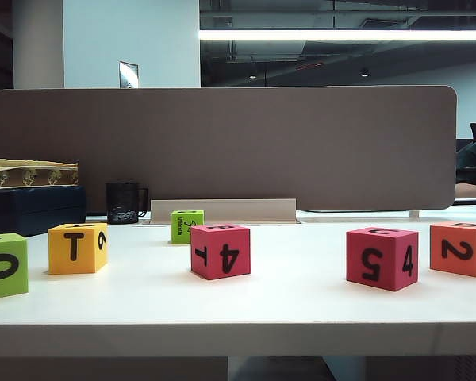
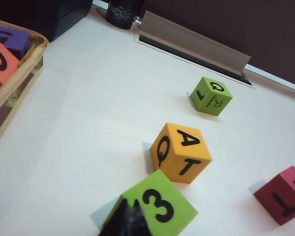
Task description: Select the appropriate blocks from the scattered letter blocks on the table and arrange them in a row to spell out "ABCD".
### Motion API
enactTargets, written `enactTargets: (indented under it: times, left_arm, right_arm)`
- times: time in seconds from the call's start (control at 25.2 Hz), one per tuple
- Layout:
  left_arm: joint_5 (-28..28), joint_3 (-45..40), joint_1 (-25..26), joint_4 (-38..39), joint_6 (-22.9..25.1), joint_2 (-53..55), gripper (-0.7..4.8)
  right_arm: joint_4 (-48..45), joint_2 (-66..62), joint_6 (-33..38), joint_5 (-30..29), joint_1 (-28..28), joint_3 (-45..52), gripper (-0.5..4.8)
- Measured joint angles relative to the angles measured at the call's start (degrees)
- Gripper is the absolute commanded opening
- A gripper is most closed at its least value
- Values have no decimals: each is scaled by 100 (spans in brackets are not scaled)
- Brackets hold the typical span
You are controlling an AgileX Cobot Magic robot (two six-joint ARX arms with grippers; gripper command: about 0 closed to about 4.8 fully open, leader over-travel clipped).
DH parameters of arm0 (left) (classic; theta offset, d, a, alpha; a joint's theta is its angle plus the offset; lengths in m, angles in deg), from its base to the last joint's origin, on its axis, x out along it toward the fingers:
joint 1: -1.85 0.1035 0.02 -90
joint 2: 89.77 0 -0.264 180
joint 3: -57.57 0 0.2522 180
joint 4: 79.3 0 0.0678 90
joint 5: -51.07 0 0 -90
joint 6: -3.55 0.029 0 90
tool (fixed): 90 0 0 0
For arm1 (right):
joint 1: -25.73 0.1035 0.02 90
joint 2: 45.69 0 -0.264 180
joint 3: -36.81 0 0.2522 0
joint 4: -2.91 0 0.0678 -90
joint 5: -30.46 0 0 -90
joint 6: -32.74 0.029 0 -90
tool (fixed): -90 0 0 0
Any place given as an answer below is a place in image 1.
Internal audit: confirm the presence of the brown desk partition panel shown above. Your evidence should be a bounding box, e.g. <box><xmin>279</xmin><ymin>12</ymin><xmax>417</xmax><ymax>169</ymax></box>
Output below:
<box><xmin>0</xmin><ymin>85</ymin><xmax>459</xmax><ymax>217</ymax></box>

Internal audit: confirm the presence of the green foam block zero print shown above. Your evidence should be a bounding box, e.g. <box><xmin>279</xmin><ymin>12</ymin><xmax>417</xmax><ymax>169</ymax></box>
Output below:
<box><xmin>0</xmin><ymin>233</ymin><xmax>29</xmax><ymax>302</ymax></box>

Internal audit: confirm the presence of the yellow foam letter block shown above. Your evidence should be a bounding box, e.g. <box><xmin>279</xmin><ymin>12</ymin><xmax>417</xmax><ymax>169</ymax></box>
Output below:
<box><xmin>47</xmin><ymin>222</ymin><xmax>109</xmax><ymax>275</ymax></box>

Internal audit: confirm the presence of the person in dark clothing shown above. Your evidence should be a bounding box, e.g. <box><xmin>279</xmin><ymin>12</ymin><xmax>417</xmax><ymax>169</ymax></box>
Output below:
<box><xmin>455</xmin><ymin>118</ymin><xmax>476</xmax><ymax>210</ymax></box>

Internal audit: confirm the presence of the navy blue box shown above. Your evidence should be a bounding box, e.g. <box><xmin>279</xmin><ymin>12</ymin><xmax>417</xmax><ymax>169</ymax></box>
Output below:
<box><xmin>0</xmin><ymin>184</ymin><xmax>87</xmax><ymax>238</ymax></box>

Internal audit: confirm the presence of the orange foam block letter D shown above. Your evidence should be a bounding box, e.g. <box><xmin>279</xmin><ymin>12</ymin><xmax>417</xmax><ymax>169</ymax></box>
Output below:
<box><xmin>428</xmin><ymin>221</ymin><xmax>476</xmax><ymax>279</ymax></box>

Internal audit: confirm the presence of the silver wall plate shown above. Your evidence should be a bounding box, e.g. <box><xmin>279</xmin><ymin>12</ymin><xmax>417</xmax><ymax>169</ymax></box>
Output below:
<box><xmin>117</xmin><ymin>60</ymin><xmax>140</xmax><ymax>89</ymax></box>

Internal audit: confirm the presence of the green foam block umbrella print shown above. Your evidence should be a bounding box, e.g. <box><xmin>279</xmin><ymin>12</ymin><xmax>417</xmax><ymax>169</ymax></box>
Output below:
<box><xmin>171</xmin><ymin>210</ymin><xmax>205</xmax><ymax>245</ymax></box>

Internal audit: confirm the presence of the black mug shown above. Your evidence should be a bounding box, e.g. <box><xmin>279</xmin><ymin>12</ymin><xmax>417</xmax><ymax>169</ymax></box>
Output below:
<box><xmin>105</xmin><ymin>181</ymin><xmax>150</xmax><ymax>225</ymax></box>

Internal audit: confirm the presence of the pink foam block letter C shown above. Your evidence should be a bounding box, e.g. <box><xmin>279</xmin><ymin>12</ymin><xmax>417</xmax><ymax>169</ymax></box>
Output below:
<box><xmin>345</xmin><ymin>227</ymin><xmax>420</xmax><ymax>293</ymax></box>

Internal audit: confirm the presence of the beige cable tray cover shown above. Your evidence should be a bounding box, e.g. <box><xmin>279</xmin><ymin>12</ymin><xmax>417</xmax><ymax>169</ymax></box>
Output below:
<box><xmin>149</xmin><ymin>198</ymin><xmax>298</xmax><ymax>224</ymax></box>

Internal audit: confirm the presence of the pink foam block letter B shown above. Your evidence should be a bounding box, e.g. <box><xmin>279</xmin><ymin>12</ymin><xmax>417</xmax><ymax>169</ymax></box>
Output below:
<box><xmin>190</xmin><ymin>224</ymin><xmax>251</xmax><ymax>282</ymax></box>

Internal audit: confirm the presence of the yellow patterned box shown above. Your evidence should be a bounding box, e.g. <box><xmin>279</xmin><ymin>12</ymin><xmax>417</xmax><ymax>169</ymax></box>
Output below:
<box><xmin>0</xmin><ymin>157</ymin><xmax>80</xmax><ymax>189</ymax></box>

